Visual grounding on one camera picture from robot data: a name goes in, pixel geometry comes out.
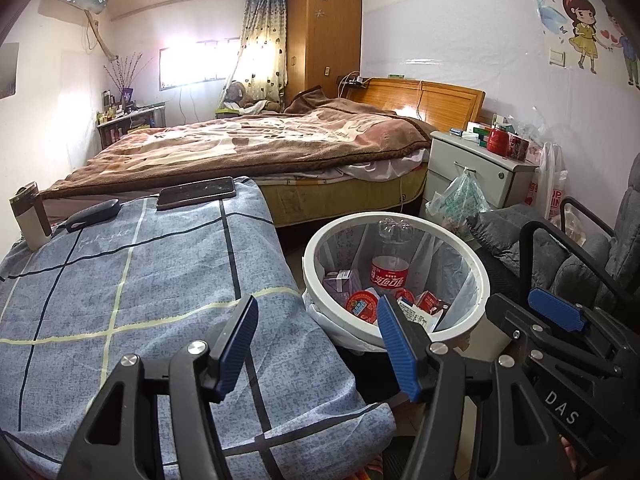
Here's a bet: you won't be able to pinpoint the white bed sheet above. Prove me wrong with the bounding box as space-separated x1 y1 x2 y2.
280 152 431 183

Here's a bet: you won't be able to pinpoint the white red-print plastic bags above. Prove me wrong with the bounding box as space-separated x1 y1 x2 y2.
530 141 571 221

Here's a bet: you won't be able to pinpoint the blue checked cloth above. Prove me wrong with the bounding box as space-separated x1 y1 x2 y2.
0 176 398 480

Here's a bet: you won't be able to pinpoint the clear bottle with red label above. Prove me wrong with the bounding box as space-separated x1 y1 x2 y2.
370 217 416 296

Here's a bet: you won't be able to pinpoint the grey cushioned armchair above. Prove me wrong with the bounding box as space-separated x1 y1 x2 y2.
470 152 640 321

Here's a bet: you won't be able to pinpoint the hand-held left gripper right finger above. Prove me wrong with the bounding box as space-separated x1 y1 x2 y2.
376 294 581 480

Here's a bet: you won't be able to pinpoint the black chair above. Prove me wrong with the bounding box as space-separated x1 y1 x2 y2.
517 197 640 311

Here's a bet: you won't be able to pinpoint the brown teddy bear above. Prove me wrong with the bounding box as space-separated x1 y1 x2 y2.
222 81 281 113

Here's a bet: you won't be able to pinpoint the black remote handset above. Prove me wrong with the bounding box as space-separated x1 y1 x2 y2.
65 199 121 233

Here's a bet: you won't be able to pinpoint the white and brown thermos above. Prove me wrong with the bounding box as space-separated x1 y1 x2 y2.
9 181 52 251

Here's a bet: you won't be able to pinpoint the green printed plastic bag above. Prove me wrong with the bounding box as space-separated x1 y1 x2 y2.
425 167 493 241

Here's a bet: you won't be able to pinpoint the wooden wardrobe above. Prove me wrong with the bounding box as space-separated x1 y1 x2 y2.
286 0 363 106

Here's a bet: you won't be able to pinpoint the vase of branches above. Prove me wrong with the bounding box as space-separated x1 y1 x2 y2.
104 52 153 106

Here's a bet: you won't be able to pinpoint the clear plastic bin liner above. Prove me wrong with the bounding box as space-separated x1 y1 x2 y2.
305 220 481 356

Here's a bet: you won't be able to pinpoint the red and white carton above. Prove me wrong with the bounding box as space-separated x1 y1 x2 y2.
395 290 449 333

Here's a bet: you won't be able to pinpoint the cartoon couple wall sticker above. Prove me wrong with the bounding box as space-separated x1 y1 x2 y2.
562 0 640 88

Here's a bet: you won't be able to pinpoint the cluttered desk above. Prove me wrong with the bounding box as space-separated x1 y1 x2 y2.
96 105 168 148

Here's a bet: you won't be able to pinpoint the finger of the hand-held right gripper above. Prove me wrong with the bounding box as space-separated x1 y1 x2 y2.
527 287 640 361
487 292 626 380

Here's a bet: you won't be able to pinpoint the wall poster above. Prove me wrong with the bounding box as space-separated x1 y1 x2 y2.
0 42 20 98

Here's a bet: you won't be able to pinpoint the window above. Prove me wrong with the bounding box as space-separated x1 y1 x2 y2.
159 37 241 92

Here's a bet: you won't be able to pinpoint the white nightstand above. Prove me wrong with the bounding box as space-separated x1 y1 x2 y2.
424 131 538 211

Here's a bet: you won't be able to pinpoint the yellow mattress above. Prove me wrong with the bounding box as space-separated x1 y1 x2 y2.
257 165 428 228

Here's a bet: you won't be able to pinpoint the brown blanket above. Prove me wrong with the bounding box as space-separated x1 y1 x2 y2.
37 85 433 200

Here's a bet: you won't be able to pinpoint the patterned curtain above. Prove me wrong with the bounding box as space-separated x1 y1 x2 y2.
222 0 290 106

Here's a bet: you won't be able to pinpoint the black smartphone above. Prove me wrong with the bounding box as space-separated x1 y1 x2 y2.
156 176 237 211

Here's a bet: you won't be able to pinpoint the white round trash bin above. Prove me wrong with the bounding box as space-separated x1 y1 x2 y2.
301 212 491 356

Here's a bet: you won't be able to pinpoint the wooden bed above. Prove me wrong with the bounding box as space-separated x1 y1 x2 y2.
37 77 487 228

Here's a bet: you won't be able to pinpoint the red jar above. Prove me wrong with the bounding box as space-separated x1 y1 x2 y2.
486 125 509 156

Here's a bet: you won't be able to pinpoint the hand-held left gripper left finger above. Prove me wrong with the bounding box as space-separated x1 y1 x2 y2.
57 294 260 480

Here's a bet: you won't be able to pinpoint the wrapped air conditioner pipe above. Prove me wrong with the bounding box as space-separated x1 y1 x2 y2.
82 7 118 63

